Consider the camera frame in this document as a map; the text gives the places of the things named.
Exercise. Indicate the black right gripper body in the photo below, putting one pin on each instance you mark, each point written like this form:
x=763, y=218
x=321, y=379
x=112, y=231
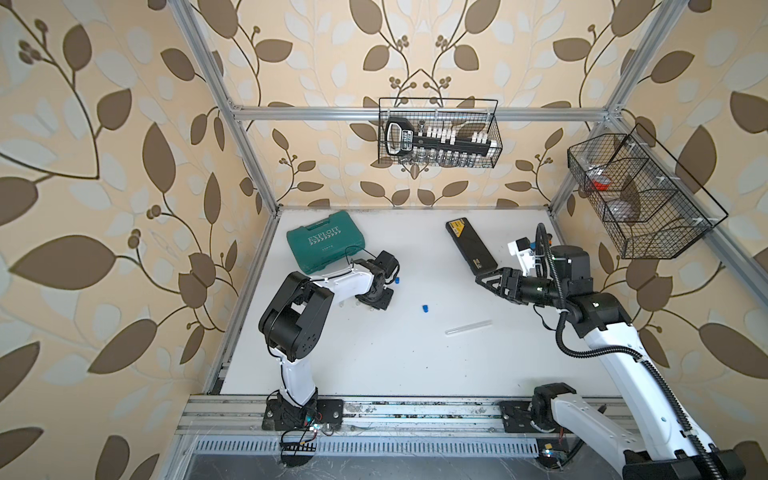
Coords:
x=533, y=290

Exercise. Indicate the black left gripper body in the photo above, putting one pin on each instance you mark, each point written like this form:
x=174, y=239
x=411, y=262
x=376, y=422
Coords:
x=382, y=300

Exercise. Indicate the clear test tube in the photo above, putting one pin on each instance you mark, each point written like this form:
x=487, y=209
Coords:
x=468, y=328

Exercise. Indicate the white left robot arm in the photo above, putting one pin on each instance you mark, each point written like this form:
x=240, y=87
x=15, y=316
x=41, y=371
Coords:
x=292, y=325

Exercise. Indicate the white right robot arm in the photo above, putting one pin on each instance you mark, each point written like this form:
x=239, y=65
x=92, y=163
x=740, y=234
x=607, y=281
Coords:
x=669, y=444

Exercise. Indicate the black flat tool case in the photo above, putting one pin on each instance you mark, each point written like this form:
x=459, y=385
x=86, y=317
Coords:
x=470, y=245

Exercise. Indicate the green plastic tool case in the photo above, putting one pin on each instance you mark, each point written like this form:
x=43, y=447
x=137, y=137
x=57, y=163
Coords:
x=320, y=244

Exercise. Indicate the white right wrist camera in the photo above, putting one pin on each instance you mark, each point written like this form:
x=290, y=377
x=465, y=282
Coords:
x=523, y=250

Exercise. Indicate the black wire basket right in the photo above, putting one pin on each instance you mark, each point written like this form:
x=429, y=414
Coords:
x=652, y=206

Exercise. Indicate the black wire basket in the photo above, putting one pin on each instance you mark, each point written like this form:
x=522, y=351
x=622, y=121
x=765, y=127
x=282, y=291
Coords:
x=439, y=131
x=652, y=206

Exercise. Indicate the black wire basket rear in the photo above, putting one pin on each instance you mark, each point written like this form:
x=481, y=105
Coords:
x=439, y=131

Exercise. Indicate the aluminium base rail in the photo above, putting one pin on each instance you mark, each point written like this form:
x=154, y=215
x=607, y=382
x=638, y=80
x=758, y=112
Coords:
x=370, y=426

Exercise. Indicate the aluminium frame post right rear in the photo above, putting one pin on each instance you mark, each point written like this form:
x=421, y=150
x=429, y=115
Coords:
x=648, y=23

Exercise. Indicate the aluminium frame post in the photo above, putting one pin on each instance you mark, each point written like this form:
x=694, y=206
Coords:
x=184, y=16
x=648, y=23

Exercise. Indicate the aluminium frame post left rear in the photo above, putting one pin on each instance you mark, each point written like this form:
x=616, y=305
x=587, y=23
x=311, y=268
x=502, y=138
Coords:
x=184, y=16

